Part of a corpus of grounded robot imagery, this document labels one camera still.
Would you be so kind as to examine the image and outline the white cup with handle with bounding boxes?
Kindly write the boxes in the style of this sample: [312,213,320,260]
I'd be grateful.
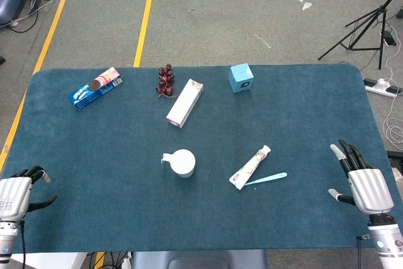
[161,149,196,179]

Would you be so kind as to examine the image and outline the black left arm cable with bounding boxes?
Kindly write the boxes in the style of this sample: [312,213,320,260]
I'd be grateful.
[19,220,26,253]

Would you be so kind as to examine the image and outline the blue table mat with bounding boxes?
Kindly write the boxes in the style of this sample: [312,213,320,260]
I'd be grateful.
[0,63,400,255]

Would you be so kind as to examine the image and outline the red grape bunch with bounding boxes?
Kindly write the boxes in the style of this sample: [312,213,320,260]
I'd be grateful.
[155,63,176,98]

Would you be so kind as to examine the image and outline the black tripod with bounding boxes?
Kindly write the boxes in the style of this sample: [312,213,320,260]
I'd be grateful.
[317,0,403,71]

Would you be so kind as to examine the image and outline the black power adapter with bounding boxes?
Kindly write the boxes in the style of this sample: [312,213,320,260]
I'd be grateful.
[382,30,398,47]

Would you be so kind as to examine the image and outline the blue cookie box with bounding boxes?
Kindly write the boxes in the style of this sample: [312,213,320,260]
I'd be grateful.
[68,67,123,111]

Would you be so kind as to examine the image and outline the light blue toothbrush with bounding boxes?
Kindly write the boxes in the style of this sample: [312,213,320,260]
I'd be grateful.
[244,172,288,186]

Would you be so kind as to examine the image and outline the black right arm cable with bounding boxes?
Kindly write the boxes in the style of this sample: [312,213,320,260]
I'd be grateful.
[355,234,363,269]

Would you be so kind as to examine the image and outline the white power strip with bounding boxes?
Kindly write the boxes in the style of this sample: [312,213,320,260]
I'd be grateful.
[363,77,403,98]

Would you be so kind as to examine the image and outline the light blue carton box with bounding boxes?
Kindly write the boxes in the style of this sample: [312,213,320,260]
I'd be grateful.
[228,63,254,94]

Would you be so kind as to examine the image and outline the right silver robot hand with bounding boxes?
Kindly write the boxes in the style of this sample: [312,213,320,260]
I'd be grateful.
[328,139,395,216]

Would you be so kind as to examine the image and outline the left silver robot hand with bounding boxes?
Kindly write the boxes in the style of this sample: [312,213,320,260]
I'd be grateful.
[0,165,58,223]

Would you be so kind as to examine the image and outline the white pink toothpaste tube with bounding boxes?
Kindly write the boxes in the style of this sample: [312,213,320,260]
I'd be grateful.
[229,144,271,191]

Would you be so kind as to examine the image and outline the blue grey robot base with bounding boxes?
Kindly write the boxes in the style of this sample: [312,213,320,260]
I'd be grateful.
[130,249,268,269]

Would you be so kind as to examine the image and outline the white pink toothpaste box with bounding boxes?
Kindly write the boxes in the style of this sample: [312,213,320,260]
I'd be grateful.
[166,78,204,129]

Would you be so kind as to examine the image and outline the white coiled cable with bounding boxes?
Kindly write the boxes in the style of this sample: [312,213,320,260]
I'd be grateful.
[382,94,403,144]

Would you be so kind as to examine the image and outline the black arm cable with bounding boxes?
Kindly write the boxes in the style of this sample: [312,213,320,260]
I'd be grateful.
[355,234,363,269]
[19,220,26,253]

